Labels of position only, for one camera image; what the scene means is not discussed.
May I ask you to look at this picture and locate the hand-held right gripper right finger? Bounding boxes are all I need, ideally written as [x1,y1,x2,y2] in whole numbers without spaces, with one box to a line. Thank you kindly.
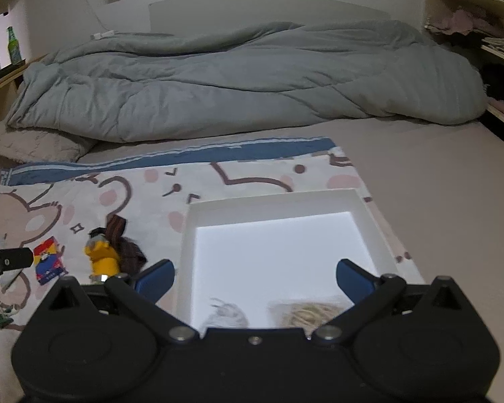
[312,258,467,346]

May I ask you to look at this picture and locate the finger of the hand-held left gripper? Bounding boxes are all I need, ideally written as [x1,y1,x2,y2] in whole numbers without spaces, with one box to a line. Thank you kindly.
[0,247,35,270]

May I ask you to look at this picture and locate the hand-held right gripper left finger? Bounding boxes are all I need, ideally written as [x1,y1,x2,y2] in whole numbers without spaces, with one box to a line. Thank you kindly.
[46,258,199,346]

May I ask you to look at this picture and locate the red and blue card box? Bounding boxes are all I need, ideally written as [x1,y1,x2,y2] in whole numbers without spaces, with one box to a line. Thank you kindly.
[33,237,65,287]

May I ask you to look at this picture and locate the clear bag of rubber bands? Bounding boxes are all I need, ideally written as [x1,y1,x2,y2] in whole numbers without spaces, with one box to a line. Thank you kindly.
[268,297,350,339]

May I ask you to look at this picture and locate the yellow headlamp with brown strap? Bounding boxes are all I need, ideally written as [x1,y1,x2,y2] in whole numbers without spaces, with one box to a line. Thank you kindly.
[83,214,148,284]

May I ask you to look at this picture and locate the white rope bundle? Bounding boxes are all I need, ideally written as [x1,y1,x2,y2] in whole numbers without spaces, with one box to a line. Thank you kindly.
[205,297,250,330]

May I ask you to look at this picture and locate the white cardboard box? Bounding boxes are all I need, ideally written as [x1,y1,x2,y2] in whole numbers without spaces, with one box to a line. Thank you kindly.
[176,188,394,333]

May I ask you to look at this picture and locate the beige pillow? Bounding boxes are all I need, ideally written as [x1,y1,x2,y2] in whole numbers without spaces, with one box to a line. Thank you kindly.
[0,128,97,177]

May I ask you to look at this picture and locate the printed cartoon blanket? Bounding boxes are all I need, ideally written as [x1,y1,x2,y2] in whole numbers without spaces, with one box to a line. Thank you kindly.
[0,136,426,403]

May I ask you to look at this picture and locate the wooden bedside shelf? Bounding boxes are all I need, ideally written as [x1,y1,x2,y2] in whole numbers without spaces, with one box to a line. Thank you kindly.
[0,54,48,132]

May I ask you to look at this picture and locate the black tray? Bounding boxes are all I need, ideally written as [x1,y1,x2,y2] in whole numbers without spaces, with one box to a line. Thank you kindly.
[0,57,28,81]

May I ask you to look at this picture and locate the green glass bottle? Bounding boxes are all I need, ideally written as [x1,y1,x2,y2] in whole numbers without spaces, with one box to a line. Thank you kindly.
[6,26,21,63]

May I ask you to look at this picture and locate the grey quilt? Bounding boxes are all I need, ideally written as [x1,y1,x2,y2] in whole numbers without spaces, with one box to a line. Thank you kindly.
[6,20,489,144]

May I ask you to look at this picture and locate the dark clothes pile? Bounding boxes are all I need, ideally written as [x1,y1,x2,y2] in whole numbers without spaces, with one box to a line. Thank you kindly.
[480,63,504,102]

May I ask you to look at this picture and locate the folded beige cloth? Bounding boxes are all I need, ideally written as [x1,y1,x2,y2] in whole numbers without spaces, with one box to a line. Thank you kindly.
[481,36,504,56]

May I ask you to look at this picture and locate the pink clothes pile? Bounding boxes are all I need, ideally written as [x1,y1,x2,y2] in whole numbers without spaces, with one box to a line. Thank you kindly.
[425,7,504,37]

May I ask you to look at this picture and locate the white wall cable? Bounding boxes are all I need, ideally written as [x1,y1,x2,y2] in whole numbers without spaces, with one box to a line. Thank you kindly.
[73,0,111,37]

